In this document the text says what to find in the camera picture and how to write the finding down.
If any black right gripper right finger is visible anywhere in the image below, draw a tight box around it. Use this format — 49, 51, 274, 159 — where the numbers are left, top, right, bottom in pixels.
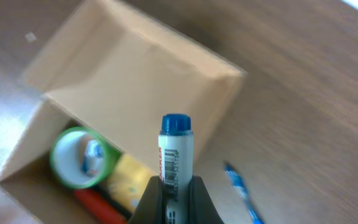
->
188, 175, 224, 224

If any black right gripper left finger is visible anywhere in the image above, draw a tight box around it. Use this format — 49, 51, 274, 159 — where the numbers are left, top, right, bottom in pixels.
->
127, 176, 166, 224

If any red black stapler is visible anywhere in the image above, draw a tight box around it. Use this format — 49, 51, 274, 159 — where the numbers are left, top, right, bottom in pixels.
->
73, 185, 132, 224

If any blue ballpoint pen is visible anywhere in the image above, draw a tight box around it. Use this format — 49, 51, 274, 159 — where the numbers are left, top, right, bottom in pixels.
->
224, 161, 264, 224

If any green tape roll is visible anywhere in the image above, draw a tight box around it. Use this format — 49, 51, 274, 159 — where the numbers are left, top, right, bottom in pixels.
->
50, 126, 121, 189

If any blue white marker pen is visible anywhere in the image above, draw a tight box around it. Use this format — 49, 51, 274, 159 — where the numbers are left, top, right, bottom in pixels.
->
158, 114, 194, 224

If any blue white staples box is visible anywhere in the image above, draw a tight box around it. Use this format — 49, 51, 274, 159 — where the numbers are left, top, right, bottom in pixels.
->
81, 140, 104, 177

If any brown cardboard box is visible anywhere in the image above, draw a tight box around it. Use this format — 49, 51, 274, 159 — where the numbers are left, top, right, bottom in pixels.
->
0, 1, 246, 223

